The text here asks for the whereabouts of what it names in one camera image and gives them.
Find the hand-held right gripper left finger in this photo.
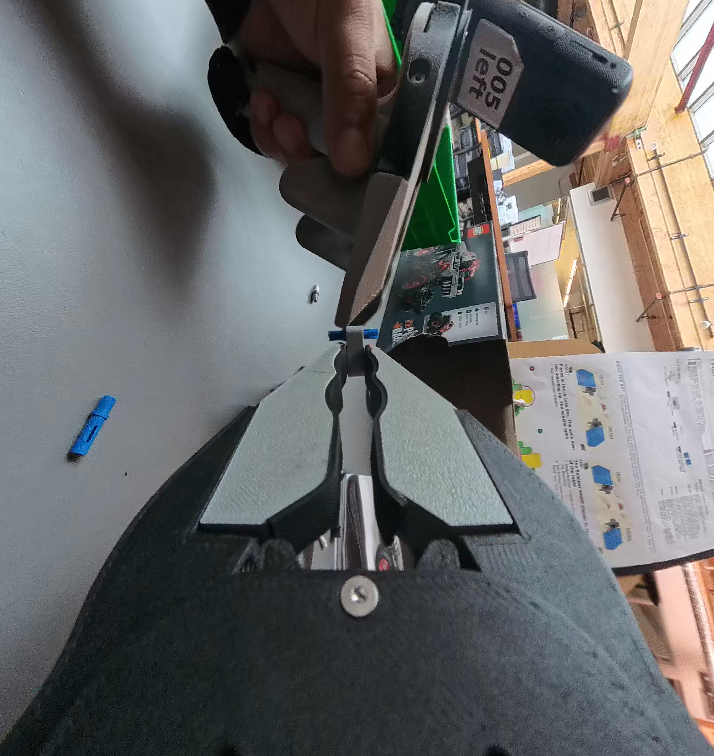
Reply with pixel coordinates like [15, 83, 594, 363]
[198, 344, 347, 534]

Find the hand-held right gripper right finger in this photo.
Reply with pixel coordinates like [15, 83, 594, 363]
[363, 345, 515, 535]

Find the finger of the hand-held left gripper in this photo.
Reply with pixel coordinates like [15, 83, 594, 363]
[334, 170, 427, 330]

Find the grey lego connector piece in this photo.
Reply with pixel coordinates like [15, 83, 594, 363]
[327, 324, 381, 380]

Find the printed cardboard lego box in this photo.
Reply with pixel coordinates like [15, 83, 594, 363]
[375, 220, 518, 452]

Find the blue lego pin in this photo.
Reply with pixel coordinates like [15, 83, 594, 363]
[67, 394, 118, 460]

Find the person's left hand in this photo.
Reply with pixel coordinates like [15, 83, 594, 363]
[233, 0, 401, 179]

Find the green plastic bin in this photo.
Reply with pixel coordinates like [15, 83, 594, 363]
[379, 0, 462, 253]

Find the white instruction booklet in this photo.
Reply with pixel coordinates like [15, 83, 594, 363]
[301, 471, 406, 572]

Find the framed instruction sheet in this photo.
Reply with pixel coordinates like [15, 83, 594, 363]
[507, 350, 714, 578]

